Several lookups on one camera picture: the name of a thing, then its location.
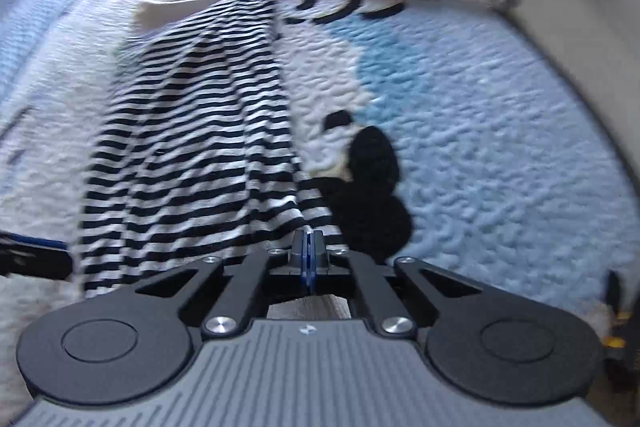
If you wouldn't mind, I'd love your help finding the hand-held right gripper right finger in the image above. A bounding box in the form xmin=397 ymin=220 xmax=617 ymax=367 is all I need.
xmin=307 ymin=229 xmax=538 ymax=340

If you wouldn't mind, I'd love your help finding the black white striped garment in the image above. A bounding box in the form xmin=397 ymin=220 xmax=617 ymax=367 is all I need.
xmin=80 ymin=0 xmax=346 ymax=300

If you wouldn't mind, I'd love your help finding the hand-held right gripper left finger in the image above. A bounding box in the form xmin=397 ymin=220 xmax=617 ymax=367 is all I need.
xmin=85 ymin=229 xmax=308 ymax=340

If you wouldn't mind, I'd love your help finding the blue dotted blanket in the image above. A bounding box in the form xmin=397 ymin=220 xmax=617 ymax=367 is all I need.
xmin=0 ymin=0 xmax=108 ymax=108

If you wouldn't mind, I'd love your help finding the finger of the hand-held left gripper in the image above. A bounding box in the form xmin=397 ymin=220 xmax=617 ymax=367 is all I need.
xmin=0 ymin=229 xmax=74 ymax=281

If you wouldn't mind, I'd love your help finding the printed quilted bedspread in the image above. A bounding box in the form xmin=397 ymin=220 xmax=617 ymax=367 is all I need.
xmin=0 ymin=0 xmax=640 ymax=358

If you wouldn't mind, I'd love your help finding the black and yellow object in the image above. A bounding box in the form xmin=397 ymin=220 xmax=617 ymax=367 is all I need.
xmin=602 ymin=269 xmax=632 ymax=390

